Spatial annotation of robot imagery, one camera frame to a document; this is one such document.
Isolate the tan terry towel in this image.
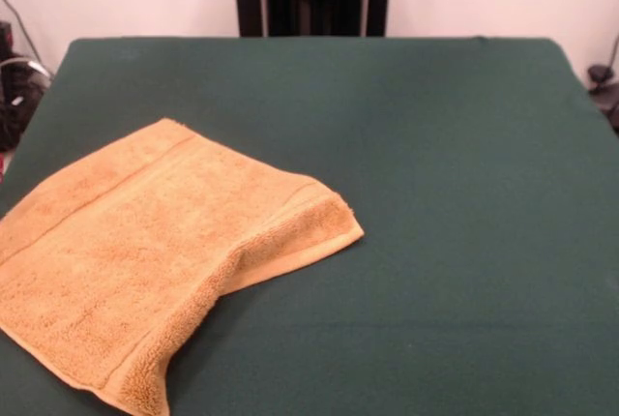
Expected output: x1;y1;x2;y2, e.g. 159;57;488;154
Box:
0;117;366;416

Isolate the grey tripod base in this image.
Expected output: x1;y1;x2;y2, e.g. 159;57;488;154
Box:
586;33;619;135

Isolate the dark green table cloth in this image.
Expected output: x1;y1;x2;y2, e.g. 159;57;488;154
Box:
0;36;619;416

